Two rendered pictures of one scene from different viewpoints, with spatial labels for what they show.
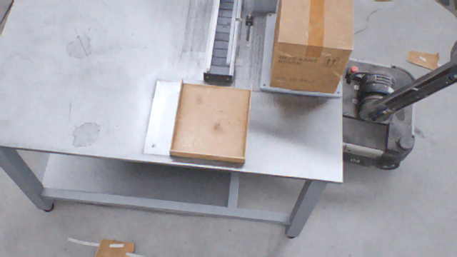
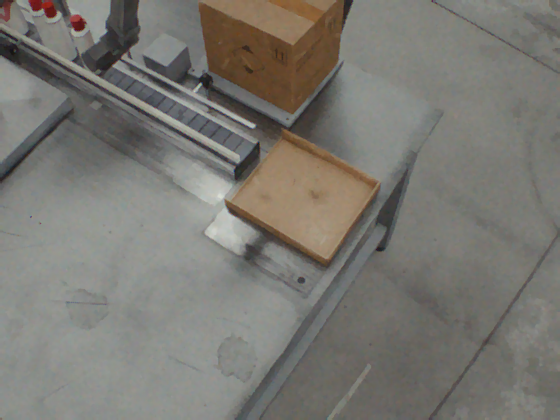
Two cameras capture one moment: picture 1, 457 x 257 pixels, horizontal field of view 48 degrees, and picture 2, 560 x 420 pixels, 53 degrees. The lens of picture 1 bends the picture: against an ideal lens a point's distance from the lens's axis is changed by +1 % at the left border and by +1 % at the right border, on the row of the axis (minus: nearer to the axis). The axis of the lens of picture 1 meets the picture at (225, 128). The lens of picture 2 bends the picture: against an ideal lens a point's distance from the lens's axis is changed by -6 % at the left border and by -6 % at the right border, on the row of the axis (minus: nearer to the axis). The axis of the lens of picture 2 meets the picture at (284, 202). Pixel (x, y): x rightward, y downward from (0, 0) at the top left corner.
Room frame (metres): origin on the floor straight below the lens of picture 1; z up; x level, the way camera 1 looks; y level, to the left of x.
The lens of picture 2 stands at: (0.51, 0.73, 2.14)
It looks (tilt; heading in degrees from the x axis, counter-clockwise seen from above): 60 degrees down; 302
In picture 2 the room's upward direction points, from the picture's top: 1 degrees counter-clockwise
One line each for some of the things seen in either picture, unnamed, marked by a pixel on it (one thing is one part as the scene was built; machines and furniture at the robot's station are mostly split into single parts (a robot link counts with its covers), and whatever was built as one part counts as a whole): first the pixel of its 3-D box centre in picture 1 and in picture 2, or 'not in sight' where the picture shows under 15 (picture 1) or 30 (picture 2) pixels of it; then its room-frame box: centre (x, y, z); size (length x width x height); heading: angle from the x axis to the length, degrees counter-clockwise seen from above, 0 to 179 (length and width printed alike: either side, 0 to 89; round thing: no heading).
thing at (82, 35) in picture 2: not in sight; (85, 45); (1.60, 0.01, 0.98); 0.05 x 0.05 x 0.20
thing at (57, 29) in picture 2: not in sight; (58, 31); (1.71, 0.01, 0.98); 0.05 x 0.05 x 0.20
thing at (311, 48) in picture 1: (310, 35); (272, 32); (1.17, -0.28, 0.99); 0.30 x 0.24 x 0.27; 176
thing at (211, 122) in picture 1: (212, 118); (303, 193); (0.88, 0.05, 0.85); 0.30 x 0.26 x 0.04; 177
